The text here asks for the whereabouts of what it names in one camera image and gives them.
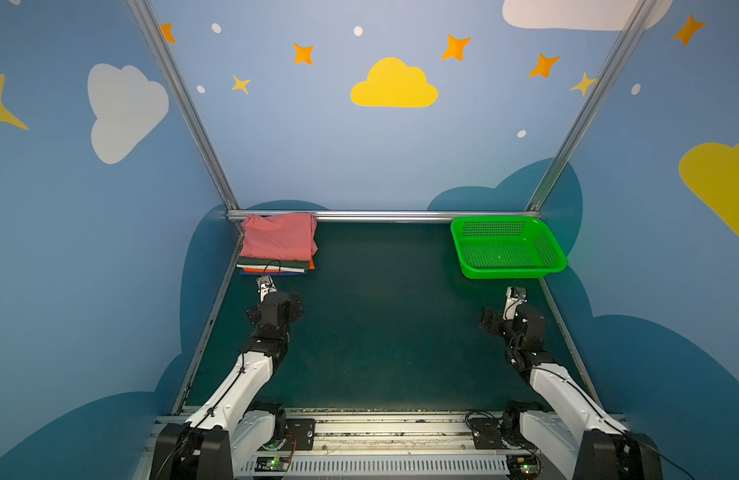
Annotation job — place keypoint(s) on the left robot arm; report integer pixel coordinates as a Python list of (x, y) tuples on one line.
[(220, 438)]

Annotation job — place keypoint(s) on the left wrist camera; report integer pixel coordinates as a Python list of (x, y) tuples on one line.
[(266, 286)]

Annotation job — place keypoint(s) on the aluminium frame post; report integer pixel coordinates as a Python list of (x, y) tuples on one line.
[(151, 29), (618, 57)]

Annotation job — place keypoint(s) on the folded orange t-shirt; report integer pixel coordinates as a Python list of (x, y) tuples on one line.
[(263, 265)]

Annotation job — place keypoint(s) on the green plastic basket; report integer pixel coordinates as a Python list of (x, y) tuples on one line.
[(506, 247)]

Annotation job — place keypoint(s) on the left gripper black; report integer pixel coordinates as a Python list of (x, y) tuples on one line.
[(253, 312)]

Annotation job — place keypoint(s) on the folded white t-shirt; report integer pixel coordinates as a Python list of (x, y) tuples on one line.
[(273, 268)]

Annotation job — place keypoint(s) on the folded blue t-shirt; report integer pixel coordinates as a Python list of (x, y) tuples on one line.
[(270, 273)]

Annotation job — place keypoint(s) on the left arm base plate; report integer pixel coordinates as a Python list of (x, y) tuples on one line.
[(300, 434)]

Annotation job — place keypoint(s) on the aluminium front rail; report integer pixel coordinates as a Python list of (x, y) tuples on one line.
[(379, 444)]

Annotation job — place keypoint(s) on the right controller board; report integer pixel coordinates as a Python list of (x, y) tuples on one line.
[(523, 467)]

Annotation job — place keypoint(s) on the pink red t-shirt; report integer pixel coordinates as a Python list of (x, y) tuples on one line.
[(280, 237)]

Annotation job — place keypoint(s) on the left controller board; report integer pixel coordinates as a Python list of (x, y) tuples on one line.
[(272, 465)]

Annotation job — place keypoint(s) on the left aluminium frame post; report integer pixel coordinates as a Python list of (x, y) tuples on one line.
[(151, 29)]

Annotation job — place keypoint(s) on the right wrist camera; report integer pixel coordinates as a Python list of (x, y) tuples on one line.
[(514, 297)]

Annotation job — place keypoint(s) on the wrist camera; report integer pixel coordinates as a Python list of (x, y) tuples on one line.
[(266, 286), (514, 297)]

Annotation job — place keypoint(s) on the rear aluminium frame bar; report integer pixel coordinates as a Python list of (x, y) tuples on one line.
[(409, 216)]

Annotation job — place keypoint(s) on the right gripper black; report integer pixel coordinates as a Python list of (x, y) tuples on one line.
[(489, 320)]

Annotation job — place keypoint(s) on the right aluminium frame post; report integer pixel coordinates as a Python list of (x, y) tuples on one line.
[(618, 57)]

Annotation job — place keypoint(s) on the controller board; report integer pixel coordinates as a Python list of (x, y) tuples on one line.
[(272, 465), (523, 467)]

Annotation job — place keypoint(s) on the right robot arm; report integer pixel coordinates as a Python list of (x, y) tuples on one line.
[(570, 431)]

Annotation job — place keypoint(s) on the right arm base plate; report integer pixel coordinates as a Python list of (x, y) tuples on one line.
[(490, 434)]

